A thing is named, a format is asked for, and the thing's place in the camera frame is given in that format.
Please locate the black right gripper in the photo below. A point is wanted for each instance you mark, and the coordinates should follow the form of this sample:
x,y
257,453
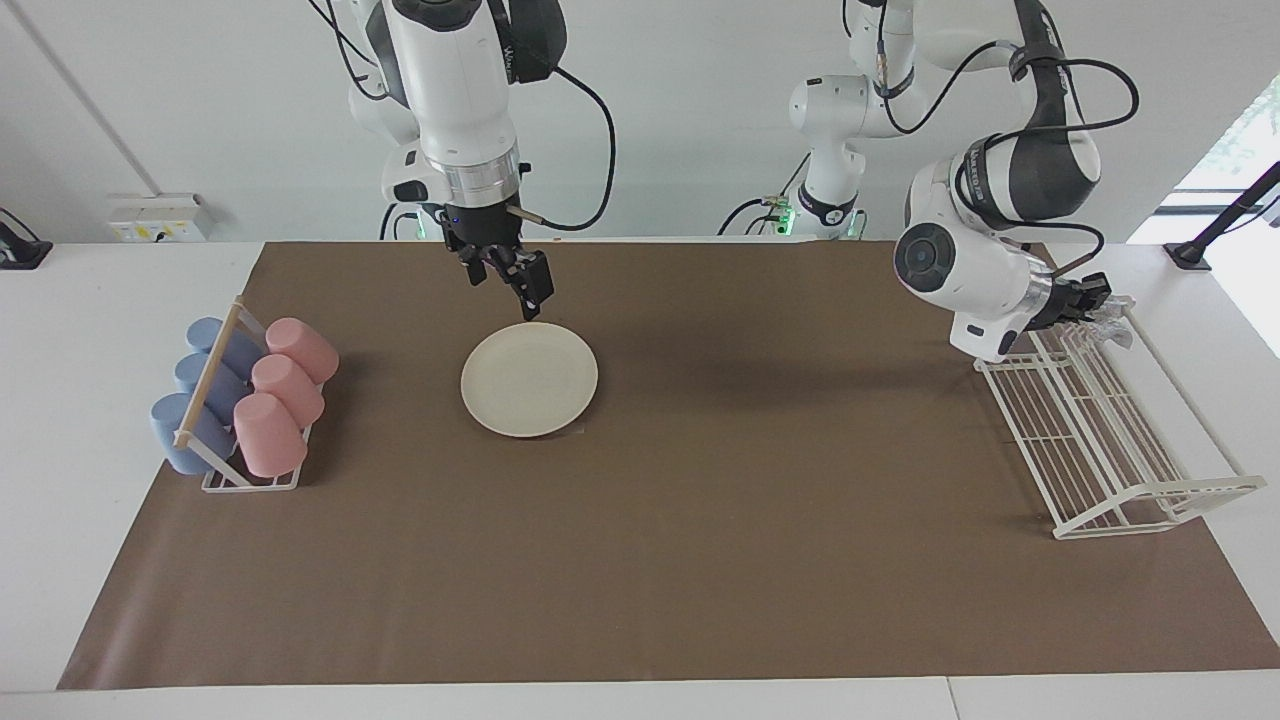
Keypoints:
x,y
480,228

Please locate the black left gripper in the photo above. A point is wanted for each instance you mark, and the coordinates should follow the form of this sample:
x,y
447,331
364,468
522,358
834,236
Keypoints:
x,y
1062,303

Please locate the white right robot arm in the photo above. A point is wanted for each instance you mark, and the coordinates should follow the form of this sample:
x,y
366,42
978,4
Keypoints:
x,y
450,80

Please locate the cream round plate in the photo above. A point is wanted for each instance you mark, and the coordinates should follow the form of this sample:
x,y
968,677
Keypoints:
x,y
530,380

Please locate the pink plastic cup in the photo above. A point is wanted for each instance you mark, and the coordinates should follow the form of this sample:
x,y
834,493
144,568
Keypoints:
x,y
268,435
305,348
290,390

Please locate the blue plastic cup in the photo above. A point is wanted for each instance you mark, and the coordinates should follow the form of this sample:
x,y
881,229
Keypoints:
x,y
205,335
190,372
175,430

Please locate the brown table mat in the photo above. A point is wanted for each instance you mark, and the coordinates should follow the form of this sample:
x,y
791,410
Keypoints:
x,y
700,550

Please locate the black table clamp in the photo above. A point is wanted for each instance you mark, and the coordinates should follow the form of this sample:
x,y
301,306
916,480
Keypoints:
x,y
25,255

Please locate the white wall outlet box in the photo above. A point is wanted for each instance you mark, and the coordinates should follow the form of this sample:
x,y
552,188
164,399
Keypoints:
x,y
160,215

